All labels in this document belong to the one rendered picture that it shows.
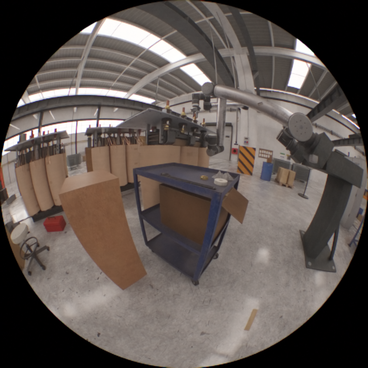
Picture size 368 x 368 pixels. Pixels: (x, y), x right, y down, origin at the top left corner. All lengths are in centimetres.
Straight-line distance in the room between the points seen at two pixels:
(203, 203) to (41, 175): 266
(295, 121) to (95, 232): 130
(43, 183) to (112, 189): 225
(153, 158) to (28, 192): 261
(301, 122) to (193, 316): 152
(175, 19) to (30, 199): 502
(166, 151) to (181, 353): 177
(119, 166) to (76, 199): 216
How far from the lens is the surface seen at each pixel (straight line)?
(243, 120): 652
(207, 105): 175
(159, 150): 112
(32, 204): 289
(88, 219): 57
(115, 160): 260
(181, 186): 48
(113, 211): 59
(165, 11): 393
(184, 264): 106
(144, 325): 108
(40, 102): 1028
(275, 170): 933
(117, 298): 117
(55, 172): 252
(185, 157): 145
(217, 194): 40
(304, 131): 89
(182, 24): 410
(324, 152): 121
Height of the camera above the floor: 105
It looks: 19 degrees down
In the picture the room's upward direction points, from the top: 3 degrees clockwise
